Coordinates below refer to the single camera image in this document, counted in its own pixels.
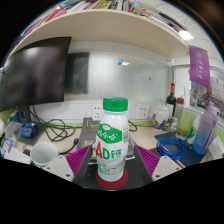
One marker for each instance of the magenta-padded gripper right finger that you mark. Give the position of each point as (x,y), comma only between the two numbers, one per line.
(165,166)

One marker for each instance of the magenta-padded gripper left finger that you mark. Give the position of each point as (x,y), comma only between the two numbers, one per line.
(58,165)

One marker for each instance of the white drink bottle green cap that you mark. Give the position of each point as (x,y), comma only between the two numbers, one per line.
(112,143)

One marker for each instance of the purple translucent water bottle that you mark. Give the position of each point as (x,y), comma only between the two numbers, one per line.
(204,133)

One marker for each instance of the black white checkered mug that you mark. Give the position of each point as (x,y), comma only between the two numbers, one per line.
(44,154)

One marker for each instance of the dark blue flat pad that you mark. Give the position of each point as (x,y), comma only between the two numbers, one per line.
(193,158)

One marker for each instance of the black desk mat red trim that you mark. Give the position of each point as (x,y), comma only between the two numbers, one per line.
(133,174)

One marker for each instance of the small white plastic bottle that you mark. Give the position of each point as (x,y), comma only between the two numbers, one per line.
(192,133)

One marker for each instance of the flat round red coaster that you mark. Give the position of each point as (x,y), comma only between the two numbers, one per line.
(124,182)

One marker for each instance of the small blue box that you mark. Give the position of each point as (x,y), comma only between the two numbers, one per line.
(29,129)

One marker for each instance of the green drinking glass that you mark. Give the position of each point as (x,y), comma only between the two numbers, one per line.
(184,123)

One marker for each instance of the white round jar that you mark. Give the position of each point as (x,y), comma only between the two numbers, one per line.
(162,114)

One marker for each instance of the dark wine bottle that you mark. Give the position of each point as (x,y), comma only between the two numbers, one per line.
(171,100)

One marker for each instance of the group photo print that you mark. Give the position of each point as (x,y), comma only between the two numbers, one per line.
(211,96)

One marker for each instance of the black computer monitor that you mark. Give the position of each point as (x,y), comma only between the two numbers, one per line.
(33,73)

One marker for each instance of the purple hanging pennant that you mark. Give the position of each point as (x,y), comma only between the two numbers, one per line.
(199,66)

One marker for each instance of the cream shelf unit with books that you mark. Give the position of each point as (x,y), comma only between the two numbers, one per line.
(100,30)

